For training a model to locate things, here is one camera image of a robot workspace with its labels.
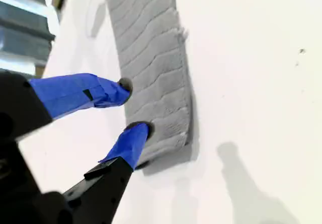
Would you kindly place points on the grey striped towel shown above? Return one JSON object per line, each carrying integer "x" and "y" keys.
{"x": 151, "y": 58}

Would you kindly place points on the grey blue shelf unit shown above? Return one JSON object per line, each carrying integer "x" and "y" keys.
{"x": 22, "y": 32}

